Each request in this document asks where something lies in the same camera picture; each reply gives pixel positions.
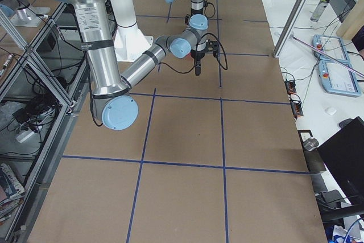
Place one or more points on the white power strip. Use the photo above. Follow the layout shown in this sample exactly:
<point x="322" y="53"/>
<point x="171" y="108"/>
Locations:
<point x="24" y="135"/>

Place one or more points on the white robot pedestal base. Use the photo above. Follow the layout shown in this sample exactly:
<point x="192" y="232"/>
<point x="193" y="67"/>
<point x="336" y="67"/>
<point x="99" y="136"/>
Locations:
<point x="130" y="42"/>

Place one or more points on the teach pendant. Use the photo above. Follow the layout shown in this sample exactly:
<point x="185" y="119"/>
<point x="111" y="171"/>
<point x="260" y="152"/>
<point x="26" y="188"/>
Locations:
<point x="332" y="46"/>
<point x="336" y="79"/>

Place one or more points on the orange black electronics box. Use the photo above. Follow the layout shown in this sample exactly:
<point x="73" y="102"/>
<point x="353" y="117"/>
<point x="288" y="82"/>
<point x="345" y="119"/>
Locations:
<point x="290" y="86"/>
<point x="296" y="107"/>

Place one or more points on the clear plastic bottle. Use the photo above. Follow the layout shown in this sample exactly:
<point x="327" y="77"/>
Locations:
<point x="320" y="8"/>

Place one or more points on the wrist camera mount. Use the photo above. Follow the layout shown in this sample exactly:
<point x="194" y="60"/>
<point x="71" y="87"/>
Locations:
<point x="213" y="47"/>
<point x="187" y="19"/>

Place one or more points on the lower teach pendant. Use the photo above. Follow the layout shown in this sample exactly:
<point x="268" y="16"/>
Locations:
<point x="336" y="79"/>

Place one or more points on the magazine stack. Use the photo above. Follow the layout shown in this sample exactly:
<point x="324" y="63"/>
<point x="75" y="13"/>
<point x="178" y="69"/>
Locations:
<point x="11" y="192"/>

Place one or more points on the orange black electronics box upper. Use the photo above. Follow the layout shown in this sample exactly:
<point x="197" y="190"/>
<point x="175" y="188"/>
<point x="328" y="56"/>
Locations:
<point x="290" y="86"/>

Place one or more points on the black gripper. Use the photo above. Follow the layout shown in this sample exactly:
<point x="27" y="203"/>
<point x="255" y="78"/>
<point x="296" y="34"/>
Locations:
<point x="198" y="56"/>

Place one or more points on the metal cup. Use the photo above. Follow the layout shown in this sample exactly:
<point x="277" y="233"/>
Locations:
<point x="310" y="144"/>

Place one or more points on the black laptop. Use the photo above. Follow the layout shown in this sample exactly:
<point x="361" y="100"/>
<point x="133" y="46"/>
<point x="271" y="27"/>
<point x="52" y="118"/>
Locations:
<point x="342" y="153"/>

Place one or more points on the upper teach pendant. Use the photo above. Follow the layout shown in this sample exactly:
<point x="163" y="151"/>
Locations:
<point x="332" y="46"/>

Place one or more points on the orange black electronics box lower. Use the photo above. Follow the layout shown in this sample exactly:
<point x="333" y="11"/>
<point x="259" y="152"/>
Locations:
<point x="296" y="107"/>

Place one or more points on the aluminium frame post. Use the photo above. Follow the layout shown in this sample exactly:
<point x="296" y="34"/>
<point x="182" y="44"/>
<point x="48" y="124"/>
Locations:
<point x="288" y="27"/>

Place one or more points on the computer mouse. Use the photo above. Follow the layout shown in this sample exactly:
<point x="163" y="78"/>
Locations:
<point x="345" y="122"/>

